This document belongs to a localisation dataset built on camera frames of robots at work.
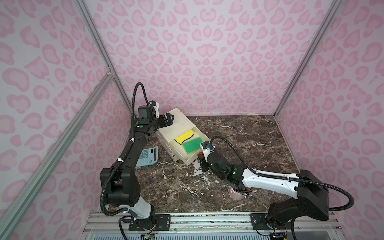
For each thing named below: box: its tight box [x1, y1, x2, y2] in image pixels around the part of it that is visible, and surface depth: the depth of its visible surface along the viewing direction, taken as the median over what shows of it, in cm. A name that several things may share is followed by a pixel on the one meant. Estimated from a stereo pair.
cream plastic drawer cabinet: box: [156, 108, 207, 166], surface depth 86 cm
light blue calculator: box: [136, 146, 159, 167], surface depth 97 cm
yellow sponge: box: [174, 129, 195, 145], surface depth 87 cm
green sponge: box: [182, 137, 203, 155], surface depth 85 cm
